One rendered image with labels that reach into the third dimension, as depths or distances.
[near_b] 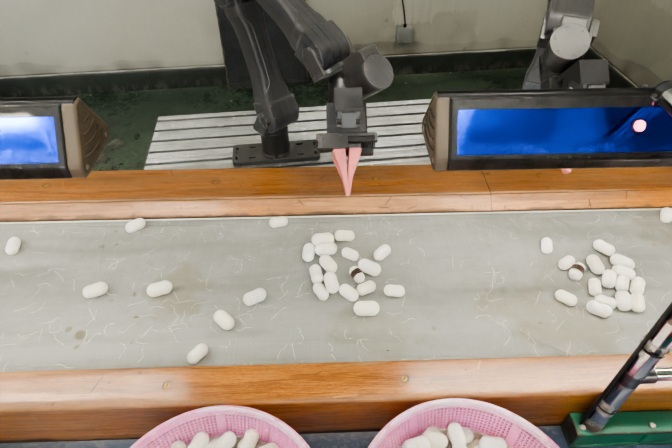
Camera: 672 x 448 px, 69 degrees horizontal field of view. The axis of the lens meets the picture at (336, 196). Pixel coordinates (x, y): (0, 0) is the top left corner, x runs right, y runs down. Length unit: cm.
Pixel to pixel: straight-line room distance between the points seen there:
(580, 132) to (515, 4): 245
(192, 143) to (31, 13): 181
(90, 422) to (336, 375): 32
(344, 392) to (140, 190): 53
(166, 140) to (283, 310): 64
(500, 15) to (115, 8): 199
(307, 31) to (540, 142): 46
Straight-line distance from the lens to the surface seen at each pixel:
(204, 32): 275
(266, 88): 102
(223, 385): 68
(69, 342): 82
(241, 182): 93
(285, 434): 65
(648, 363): 63
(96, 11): 281
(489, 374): 70
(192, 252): 86
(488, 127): 51
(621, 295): 86
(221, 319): 74
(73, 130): 54
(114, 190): 99
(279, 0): 89
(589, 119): 55
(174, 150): 122
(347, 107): 74
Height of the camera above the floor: 136
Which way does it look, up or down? 42 degrees down
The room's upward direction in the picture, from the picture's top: straight up
